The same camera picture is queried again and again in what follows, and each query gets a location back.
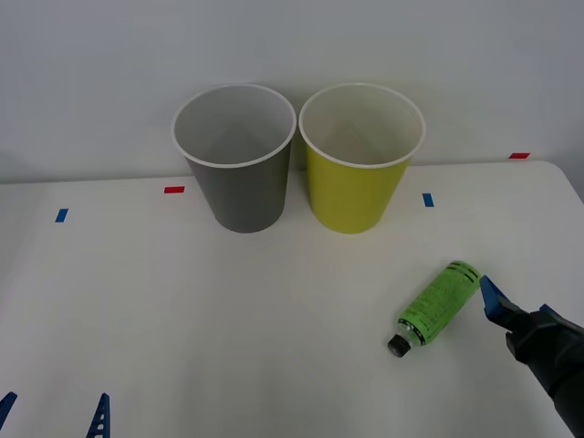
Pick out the yellow-green plastic waste bin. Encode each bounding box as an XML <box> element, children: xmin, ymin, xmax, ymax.
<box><xmin>297</xmin><ymin>81</ymin><xmax>427</xmax><ymax>235</ymax></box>

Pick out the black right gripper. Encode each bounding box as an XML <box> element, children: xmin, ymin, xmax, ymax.
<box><xmin>479</xmin><ymin>275</ymin><xmax>584</xmax><ymax>402</ymax></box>

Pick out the green plastic bottle black cap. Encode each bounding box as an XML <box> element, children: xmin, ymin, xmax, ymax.
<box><xmin>387</xmin><ymin>260</ymin><xmax>482</xmax><ymax>360</ymax></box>

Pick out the grey plastic waste bin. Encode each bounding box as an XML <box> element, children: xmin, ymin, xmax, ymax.
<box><xmin>171</xmin><ymin>82</ymin><xmax>298</xmax><ymax>235</ymax></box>

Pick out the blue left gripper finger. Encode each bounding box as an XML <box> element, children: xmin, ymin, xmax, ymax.
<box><xmin>0</xmin><ymin>391</ymin><xmax>18</xmax><ymax>420</ymax></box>
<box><xmin>85</xmin><ymin>392</ymin><xmax>111</xmax><ymax>438</ymax></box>

